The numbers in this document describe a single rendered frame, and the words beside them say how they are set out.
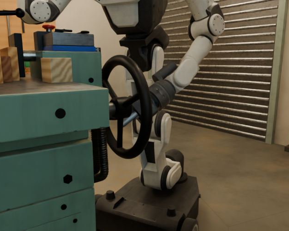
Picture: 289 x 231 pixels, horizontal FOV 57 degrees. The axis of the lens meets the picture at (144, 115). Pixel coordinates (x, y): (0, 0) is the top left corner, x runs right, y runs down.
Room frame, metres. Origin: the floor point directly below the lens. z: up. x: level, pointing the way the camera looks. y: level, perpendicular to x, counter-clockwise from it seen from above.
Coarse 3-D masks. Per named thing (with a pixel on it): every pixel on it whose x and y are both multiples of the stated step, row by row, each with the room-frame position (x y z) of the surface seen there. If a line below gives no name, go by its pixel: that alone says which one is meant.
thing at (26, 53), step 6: (12, 36) 0.58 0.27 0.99; (18, 36) 0.57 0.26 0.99; (12, 42) 0.58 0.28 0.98; (18, 42) 0.57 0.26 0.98; (18, 48) 0.57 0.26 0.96; (18, 54) 0.57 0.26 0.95; (24, 54) 0.60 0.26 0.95; (30, 54) 0.61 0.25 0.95; (18, 60) 0.57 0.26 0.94; (24, 60) 0.61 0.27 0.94; (30, 60) 0.61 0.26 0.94; (24, 72) 0.57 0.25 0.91
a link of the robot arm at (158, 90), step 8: (152, 88) 0.89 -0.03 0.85; (160, 88) 0.89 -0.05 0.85; (128, 96) 0.88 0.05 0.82; (152, 96) 0.88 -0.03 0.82; (160, 96) 0.87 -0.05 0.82; (168, 96) 0.89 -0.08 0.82; (136, 104) 0.86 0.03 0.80; (152, 104) 0.87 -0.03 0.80; (160, 104) 0.88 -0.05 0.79; (136, 112) 0.86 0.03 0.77; (152, 112) 0.86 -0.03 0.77; (152, 120) 0.86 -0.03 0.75
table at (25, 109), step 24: (0, 96) 0.32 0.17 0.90; (24, 96) 0.33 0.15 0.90; (48, 96) 0.35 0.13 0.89; (72, 96) 0.37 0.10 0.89; (96, 96) 0.39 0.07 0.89; (0, 120) 0.32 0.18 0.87; (24, 120) 0.33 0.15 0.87; (48, 120) 0.35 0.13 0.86; (72, 120) 0.37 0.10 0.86; (96, 120) 0.39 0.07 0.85
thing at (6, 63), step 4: (0, 56) 0.50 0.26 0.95; (4, 56) 0.51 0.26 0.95; (8, 56) 0.51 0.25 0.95; (4, 60) 0.51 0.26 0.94; (8, 60) 0.51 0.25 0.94; (4, 64) 0.51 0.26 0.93; (8, 64) 0.51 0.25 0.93; (4, 68) 0.50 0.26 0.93; (8, 68) 0.51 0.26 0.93; (4, 72) 0.50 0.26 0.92; (8, 72) 0.51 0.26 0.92; (4, 76) 0.50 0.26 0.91; (8, 76) 0.51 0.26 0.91; (4, 80) 0.50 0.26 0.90; (8, 80) 0.51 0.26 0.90; (12, 80) 0.51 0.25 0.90
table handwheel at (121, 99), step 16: (112, 64) 0.75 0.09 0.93; (128, 64) 0.67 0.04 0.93; (144, 80) 0.64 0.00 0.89; (112, 96) 0.76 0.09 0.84; (144, 96) 0.62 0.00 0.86; (112, 112) 0.71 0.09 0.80; (128, 112) 0.72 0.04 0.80; (144, 112) 0.62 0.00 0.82; (144, 128) 0.62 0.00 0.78; (112, 144) 0.76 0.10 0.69; (144, 144) 0.63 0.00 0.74
